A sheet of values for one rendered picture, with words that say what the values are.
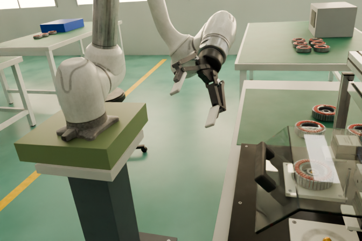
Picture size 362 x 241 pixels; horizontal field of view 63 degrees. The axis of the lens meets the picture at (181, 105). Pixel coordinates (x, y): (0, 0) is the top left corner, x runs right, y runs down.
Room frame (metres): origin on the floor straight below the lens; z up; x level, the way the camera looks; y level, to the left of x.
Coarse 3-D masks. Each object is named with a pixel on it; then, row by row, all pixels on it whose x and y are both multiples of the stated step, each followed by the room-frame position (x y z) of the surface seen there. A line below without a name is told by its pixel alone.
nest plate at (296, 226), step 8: (296, 224) 0.54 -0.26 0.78; (304, 224) 0.54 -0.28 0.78; (312, 224) 0.53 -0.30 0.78; (320, 224) 0.53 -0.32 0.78; (328, 224) 0.53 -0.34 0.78; (336, 224) 0.53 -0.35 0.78; (296, 232) 0.51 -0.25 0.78; (304, 232) 0.51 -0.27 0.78; (312, 232) 0.51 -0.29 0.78; (320, 232) 0.51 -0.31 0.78; (328, 232) 0.51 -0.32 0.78; (336, 232) 0.51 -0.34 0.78; (344, 232) 0.50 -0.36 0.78; (352, 232) 0.50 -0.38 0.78; (296, 240) 0.49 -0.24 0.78; (304, 240) 0.49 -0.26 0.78; (312, 240) 0.49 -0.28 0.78; (320, 240) 0.49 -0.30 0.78; (336, 240) 0.48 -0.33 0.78; (344, 240) 0.48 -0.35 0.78; (352, 240) 0.48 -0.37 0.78
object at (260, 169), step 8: (264, 144) 0.48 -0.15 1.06; (256, 152) 0.46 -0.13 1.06; (264, 152) 0.45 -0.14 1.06; (272, 152) 0.47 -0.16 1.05; (256, 160) 0.43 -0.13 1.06; (264, 160) 0.42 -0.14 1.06; (256, 168) 0.41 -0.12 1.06; (264, 168) 0.40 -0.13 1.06; (256, 176) 0.39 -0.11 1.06; (264, 176) 0.38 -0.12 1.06; (264, 184) 0.38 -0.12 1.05; (272, 184) 0.38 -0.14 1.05
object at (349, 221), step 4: (344, 216) 0.46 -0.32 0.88; (344, 220) 0.45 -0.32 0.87; (348, 220) 0.45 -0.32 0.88; (352, 220) 0.45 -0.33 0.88; (356, 220) 0.45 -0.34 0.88; (360, 220) 0.43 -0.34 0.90; (348, 224) 0.44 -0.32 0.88; (352, 224) 0.44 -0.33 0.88; (356, 224) 0.44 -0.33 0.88; (360, 224) 0.43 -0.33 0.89; (348, 228) 0.43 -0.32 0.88; (352, 228) 0.43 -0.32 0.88; (356, 228) 0.43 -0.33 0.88; (360, 228) 0.42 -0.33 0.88
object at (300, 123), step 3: (303, 120) 1.06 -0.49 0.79; (306, 120) 1.06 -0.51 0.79; (309, 120) 1.05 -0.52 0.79; (297, 123) 1.04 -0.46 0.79; (300, 123) 1.04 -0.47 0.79; (303, 123) 1.04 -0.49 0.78; (306, 123) 1.04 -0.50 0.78; (309, 123) 1.04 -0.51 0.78; (312, 123) 1.04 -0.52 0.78; (315, 123) 1.03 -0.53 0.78; (318, 123) 1.03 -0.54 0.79; (309, 126) 1.02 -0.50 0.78; (312, 126) 1.03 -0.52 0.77; (315, 126) 1.03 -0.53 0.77; (318, 126) 1.01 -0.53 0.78; (321, 126) 1.00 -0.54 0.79; (324, 126) 1.00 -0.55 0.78
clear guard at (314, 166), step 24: (288, 144) 0.47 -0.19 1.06; (312, 144) 0.46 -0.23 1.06; (336, 144) 0.45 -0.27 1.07; (360, 144) 0.44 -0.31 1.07; (288, 168) 0.40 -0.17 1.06; (312, 168) 0.39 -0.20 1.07; (336, 168) 0.38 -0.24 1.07; (360, 168) 0.38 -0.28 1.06; (264, 192) 0.39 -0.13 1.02; (288, 192) 0.35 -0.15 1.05; (312, 192) 0.33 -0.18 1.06; (336, 192) 0.33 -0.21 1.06; (360, 192) 0.32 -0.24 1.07; (264, 216) 0.34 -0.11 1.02; (288, 216) 0.31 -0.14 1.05; (360, 216) 0.28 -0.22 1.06
